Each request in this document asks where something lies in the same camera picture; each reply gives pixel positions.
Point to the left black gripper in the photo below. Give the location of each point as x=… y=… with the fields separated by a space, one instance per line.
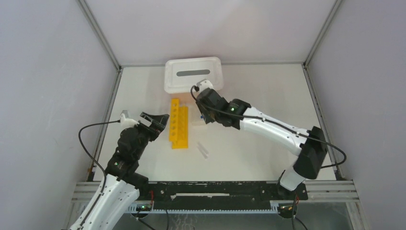
x=159 y=121

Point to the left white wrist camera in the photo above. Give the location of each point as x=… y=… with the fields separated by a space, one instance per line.
x=126 y=121

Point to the translucent white bin lid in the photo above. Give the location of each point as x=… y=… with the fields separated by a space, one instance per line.
x=181 y=74

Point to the pink plastic storage bin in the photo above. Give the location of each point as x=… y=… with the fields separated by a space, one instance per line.
x=184 y=97

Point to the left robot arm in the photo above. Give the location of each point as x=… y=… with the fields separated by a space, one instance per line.
x=121 y=184

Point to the yellow test tube rack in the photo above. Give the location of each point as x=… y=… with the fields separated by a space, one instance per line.
x=178 y=124

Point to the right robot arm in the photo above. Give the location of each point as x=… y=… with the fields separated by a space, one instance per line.
x=309 y=146

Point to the clear tube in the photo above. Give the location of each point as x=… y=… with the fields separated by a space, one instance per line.
x=203 y=155
x=202 y=149

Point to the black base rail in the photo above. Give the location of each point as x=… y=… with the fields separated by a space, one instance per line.
x=200 y=197

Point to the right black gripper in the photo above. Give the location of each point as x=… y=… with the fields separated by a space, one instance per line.
x=207 y=120

